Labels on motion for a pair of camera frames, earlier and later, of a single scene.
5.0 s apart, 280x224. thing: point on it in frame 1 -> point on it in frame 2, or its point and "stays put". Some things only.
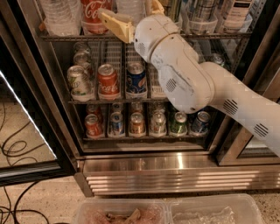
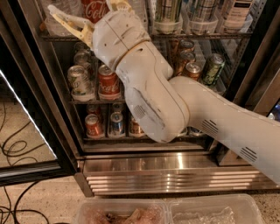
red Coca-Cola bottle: x=92 y=22 stays put
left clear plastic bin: x=122 y=211 stays put
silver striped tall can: x=203 y=17 stays put
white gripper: x=153 y=34 -> x=119 y=36
